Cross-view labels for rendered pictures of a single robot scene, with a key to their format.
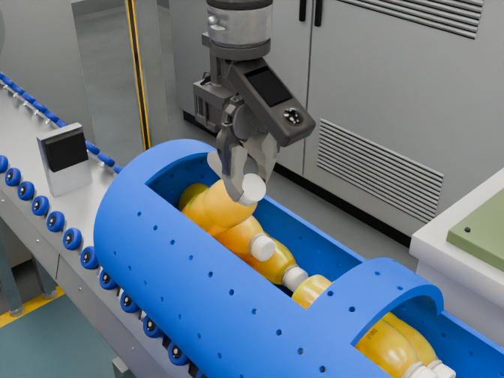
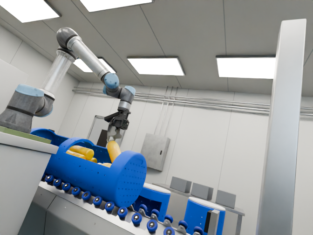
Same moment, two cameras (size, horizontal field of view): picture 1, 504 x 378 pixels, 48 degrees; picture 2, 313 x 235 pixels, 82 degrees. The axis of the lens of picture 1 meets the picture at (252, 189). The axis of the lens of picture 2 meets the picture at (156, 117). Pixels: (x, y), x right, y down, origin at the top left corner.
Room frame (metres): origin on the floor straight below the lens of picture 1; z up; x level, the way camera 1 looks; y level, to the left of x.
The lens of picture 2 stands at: (1.75, -0.18, 1.18)
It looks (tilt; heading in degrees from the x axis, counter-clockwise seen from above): 15 degrees up; 159
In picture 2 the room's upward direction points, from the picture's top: 16 degrees clockwise
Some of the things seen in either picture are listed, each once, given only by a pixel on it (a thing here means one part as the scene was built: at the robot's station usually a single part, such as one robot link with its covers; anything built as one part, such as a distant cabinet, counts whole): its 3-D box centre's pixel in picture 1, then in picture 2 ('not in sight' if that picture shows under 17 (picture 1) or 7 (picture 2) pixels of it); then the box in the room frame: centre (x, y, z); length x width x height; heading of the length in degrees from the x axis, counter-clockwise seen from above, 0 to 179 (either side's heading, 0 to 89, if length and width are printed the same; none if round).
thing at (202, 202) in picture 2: not in sight; (206, 203); (0.55, 0.88, 1.03); 0.28 x 0.28 x 0.01
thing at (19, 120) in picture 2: not in sight; (16, 119); (0.67, -0.47, 1.22); 0.15 x 0.15 x 0.10
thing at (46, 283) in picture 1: (33, 236); not in sight; (1.69, 0.83, 0.31); 0.06 x 0.06 x 0.63; 41
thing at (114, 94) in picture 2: not in sight; (112, 89); (0.64, -0.09, 1.56); 0.11 x 0.11 x 0.08; 76
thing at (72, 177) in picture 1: (67, 161); (210, 231); (1.12, 0.42, 1.00); 0.10 x 0.04 x 0.15; 131
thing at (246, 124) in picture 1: (236, 85); (121, 119); (0.65, 0.02, 1.41); 0.09 x 0.08 x 0.12; 41
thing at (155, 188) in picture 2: not in sight; (153, 187); (0.34, 0.51, 1.03); 0.28 x 0.28 x 0.01
